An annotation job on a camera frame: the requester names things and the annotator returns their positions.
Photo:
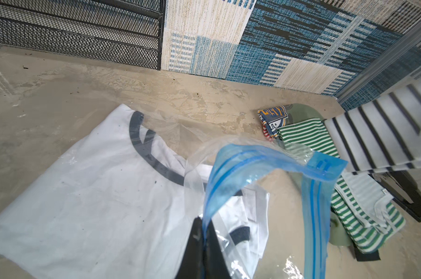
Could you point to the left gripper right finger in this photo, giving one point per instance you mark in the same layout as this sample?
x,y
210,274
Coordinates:
x,y
214,263

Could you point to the black wire mesh shelf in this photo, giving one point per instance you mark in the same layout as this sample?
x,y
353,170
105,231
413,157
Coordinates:
x,y
126,32

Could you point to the black white striped garment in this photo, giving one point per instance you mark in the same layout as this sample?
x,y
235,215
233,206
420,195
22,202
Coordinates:
x,y
383,135

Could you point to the green white striped garment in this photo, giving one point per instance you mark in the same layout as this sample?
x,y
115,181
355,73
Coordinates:
x,y
361,204

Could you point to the red white striped tank top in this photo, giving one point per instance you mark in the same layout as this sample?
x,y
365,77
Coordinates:
x,y
267,134

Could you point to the white tank top navy trim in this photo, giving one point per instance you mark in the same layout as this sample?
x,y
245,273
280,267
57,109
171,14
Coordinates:
x,y
113,206

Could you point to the clear vacuum bag blue zipper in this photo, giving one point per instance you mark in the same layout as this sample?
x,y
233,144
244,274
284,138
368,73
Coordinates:
x,y
268,203

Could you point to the black stapler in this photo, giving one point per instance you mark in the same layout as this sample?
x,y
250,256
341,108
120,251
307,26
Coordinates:
x,y
404,190

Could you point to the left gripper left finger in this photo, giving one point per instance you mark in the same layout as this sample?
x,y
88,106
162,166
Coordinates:
x,y
192,263

